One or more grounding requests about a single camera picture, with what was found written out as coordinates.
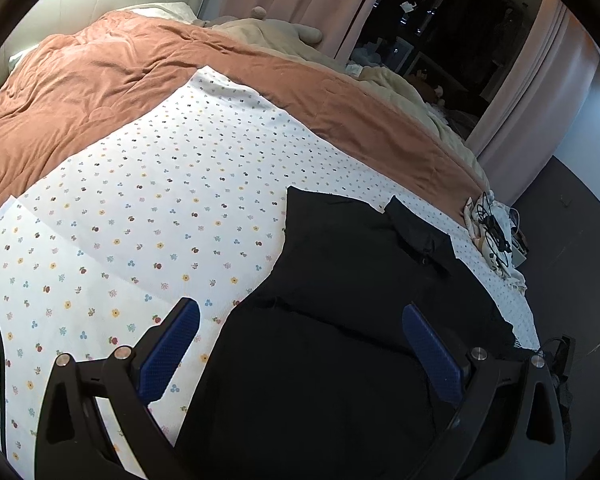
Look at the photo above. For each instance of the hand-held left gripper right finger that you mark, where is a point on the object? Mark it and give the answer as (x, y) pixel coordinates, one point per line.
(432, 350)

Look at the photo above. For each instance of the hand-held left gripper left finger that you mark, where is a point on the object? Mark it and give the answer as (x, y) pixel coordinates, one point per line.
(172, 340)

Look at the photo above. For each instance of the black garment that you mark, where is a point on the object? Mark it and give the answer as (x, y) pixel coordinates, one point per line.
(330, 340)

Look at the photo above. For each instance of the white floral bed sheet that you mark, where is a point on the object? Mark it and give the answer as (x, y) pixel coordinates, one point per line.
(180, 185)

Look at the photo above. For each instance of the beige blanket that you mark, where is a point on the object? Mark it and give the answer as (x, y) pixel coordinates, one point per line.
(445, 130)

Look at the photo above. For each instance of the orange-brown blanket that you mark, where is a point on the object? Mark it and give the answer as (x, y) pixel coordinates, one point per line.
(105, 75)

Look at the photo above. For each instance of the white pillow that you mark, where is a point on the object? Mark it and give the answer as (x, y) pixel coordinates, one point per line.
(175, 10)

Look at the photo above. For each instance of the beige plush toy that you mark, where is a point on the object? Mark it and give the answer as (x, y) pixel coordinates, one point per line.
(308, 32)

